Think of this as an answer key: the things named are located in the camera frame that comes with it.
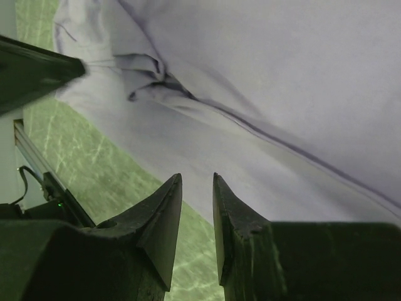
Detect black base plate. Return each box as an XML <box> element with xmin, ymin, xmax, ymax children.
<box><xmin>1</xmin><ymin>169</ymin><xmax>95</xmax><ymax>228</ymax></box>

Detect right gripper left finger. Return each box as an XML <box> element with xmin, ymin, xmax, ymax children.
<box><xmin>1</xmin><ymin>174</ymin><xmax>182</xmax><ymax>300</ymax></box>

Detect aluminium left side rail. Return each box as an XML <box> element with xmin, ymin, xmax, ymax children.
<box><xmin>13</xmin><ymin>119</ymin><xmax>66</xmax><ymax>190</ymax></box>

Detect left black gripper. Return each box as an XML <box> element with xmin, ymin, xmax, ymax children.
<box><xmin>0</xmin><ymin>36</ymin><xmax>86</xmax><ymax>116</ymax></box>

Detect lavender t shirt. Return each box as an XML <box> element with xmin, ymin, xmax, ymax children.
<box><xmin>53</xmin><ymin>1</ymin><xmax>400</xmax><ymax>224</ymax></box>

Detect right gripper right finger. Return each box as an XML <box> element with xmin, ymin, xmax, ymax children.
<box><xmin>213</xmin><ymin>174</ymin><xmax>400</xmax><ymax>300</ymax></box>

